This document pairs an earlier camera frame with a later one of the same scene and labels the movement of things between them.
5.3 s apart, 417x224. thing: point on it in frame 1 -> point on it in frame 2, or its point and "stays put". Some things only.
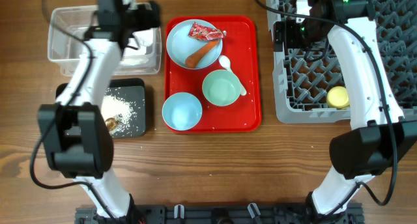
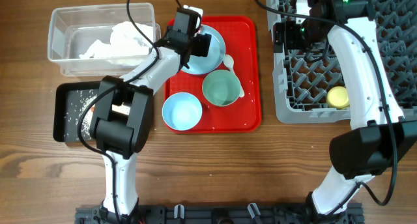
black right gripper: (285, 34) stays put
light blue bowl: (182, 111) stays put
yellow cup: (337, 98) stays put
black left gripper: (147, 23) -> (203, 44)
